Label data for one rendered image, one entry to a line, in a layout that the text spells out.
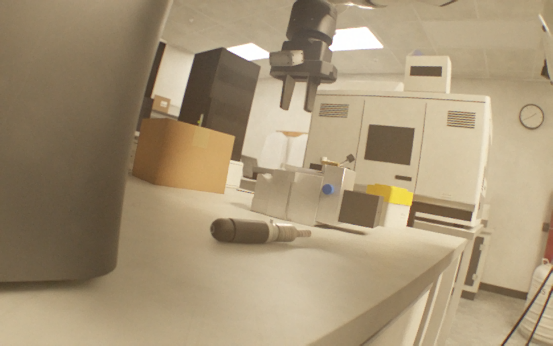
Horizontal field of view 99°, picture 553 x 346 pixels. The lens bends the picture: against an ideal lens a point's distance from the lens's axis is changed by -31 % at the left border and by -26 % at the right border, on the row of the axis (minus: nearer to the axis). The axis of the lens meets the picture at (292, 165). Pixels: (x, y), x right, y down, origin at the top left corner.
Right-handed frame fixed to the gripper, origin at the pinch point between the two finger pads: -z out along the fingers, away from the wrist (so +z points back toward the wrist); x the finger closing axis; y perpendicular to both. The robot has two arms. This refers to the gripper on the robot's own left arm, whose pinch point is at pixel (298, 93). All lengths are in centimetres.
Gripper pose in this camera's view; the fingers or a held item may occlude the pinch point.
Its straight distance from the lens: 56.3
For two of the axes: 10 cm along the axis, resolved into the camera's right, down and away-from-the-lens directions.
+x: -8.9, -1.5, 4.3
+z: 1.9, -9.8, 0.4
